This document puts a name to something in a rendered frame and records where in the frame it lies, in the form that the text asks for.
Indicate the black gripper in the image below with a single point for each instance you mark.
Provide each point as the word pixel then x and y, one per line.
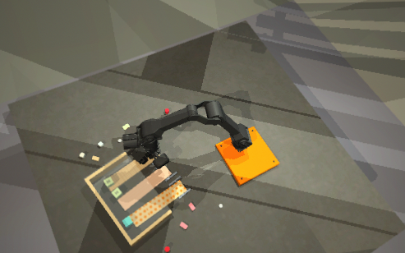
pixel 161 160

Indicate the orange dotted flat strip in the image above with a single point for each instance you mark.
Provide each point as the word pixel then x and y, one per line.
pixel 173 192

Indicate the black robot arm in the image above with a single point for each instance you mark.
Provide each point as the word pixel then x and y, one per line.
pixel 150 131

